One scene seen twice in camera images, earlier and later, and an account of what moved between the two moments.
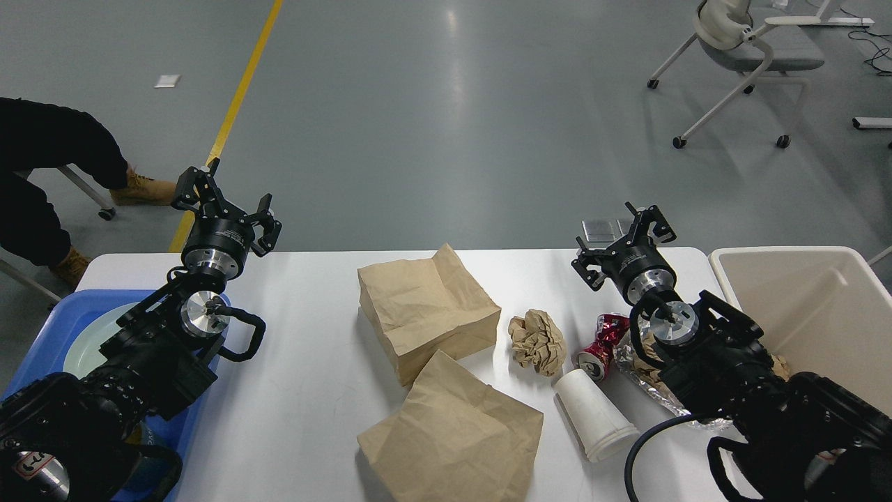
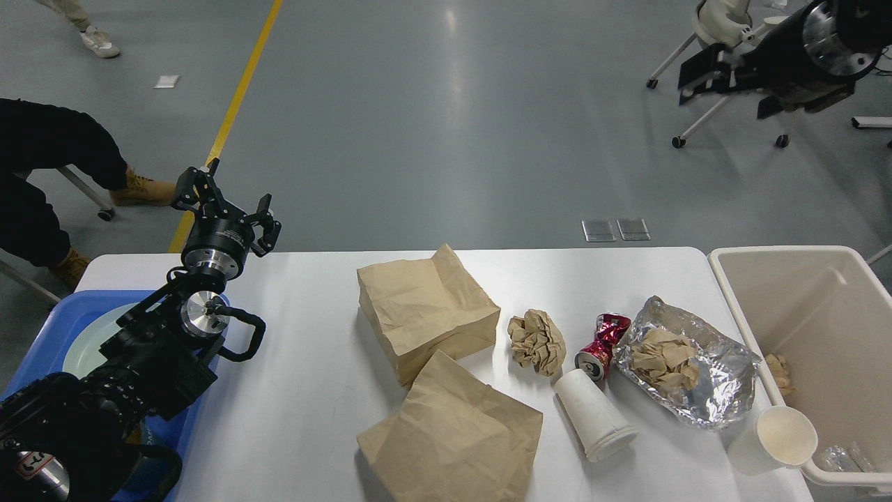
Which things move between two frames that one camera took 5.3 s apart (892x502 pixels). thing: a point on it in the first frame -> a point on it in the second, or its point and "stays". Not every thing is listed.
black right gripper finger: (590, 258) -> (713, 70)
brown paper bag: (423, 307) stays
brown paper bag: (456, 439) stays
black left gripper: (219, 246) stays
